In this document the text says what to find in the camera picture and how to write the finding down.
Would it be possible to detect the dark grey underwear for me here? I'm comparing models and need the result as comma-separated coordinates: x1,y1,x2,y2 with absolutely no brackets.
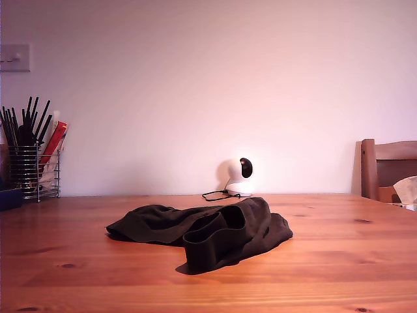
104,196,294,276

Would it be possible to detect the red packet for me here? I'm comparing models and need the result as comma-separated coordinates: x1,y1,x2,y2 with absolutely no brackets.
38,121,68,166

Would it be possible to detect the white paper packet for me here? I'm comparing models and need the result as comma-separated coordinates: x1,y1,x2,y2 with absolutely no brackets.
38,130,70,193

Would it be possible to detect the brown wooden chair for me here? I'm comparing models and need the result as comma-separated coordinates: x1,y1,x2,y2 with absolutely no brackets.
351,138,417,203

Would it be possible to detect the black chopstick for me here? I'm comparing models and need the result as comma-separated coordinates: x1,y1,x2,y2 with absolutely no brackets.
23,96,33,127
37,113,53,145
0,106,12,147
33,99,51,142
29,96,39,131
11,106,20,140

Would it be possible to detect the brown cardboard box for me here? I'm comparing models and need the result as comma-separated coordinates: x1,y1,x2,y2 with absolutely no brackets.
379,185,401,203

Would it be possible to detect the white tissue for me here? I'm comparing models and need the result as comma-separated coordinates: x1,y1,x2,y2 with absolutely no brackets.
392,175,417,205

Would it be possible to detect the blue box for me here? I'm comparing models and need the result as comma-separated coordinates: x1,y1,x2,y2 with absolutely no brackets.
0,188,23,212

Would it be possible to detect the patterned tissue box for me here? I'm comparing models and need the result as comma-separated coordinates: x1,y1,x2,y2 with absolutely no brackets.
387,201,417,212

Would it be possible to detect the dark brown container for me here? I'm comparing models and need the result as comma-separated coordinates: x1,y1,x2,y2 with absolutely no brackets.
0,143,10,192

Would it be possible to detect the white round security camera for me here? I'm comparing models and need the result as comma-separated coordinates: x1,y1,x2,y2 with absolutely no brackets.
217,157,255,198

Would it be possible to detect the chrome wire utensil holder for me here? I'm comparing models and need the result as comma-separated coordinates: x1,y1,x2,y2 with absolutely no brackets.
8,145,62,203

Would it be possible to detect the white wall light switch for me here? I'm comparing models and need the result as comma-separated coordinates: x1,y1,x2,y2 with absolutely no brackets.
0,44,31,73

